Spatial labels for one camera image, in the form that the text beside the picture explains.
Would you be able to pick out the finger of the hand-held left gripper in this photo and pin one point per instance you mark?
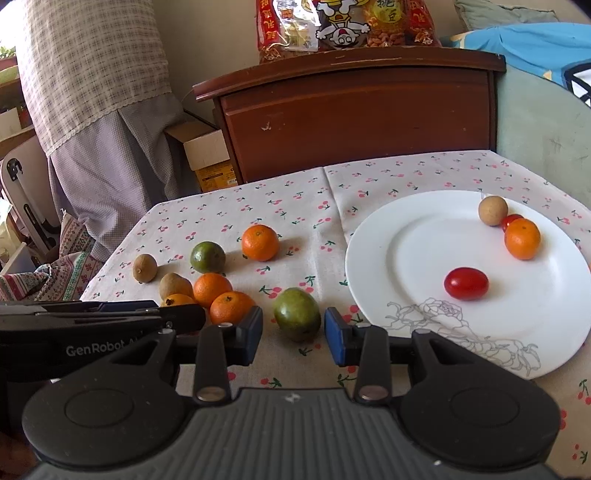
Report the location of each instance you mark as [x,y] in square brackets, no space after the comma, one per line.
[187,318]
[124,306]

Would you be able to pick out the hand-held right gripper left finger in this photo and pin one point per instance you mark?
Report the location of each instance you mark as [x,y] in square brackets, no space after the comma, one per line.
[251,334]

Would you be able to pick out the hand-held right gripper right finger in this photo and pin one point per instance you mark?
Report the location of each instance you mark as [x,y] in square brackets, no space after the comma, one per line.
[334,337]

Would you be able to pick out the small orange mandarin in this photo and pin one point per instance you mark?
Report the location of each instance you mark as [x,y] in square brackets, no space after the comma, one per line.
[231,307]
[212,288]
[261,242]
[178,301]
[522,238]

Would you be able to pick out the brown longan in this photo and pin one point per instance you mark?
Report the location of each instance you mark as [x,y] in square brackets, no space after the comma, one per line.
[144,267]
[490,210]
[174,285]

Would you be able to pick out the green guava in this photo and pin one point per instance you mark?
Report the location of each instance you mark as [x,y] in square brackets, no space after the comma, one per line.
[297,314]

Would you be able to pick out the small green mango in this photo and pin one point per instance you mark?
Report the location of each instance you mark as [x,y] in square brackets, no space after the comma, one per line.
[207,257]

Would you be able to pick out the white plate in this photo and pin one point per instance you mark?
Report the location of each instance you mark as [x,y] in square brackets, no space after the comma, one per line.
[415,258]

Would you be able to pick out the red patterned cloth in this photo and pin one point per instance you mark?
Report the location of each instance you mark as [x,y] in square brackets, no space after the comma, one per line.
[60,272]

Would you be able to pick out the lilac checked cloth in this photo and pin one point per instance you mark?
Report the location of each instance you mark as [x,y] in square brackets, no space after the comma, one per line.
[115,175]

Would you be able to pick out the cherry print tablecloth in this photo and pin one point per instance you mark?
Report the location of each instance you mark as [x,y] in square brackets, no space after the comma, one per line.
[300,207]

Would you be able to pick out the large red cherry tomato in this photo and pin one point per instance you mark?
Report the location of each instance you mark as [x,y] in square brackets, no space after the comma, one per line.
[466,284]

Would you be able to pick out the white folding chair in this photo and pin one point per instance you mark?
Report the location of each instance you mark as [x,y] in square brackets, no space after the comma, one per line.
[27,194]

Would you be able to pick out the open cardboard box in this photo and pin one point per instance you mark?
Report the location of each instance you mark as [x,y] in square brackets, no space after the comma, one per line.
[207,150]

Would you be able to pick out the small red cherry tomato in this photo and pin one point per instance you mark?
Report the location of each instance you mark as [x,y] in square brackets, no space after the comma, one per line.
[510,220]

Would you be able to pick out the dark wooden cabinet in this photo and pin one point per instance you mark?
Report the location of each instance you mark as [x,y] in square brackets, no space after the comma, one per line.
[346,120]

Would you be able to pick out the beige checked cloth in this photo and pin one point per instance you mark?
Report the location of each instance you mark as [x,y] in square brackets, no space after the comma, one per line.
[92,69]

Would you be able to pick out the green potted plant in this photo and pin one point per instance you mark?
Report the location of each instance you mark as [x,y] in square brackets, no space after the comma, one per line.
[7,57]

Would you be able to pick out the green bed sheet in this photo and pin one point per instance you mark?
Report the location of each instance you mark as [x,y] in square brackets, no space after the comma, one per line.
[535,134]

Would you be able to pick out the red snack gift bag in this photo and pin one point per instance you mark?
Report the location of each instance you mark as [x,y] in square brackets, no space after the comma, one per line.
[281,32]

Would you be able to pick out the blue blanket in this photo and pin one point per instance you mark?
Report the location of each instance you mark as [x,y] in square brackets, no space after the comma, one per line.
[521,46]

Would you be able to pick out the grey-green pillow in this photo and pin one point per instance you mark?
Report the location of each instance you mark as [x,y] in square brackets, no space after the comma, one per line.
[503,14]

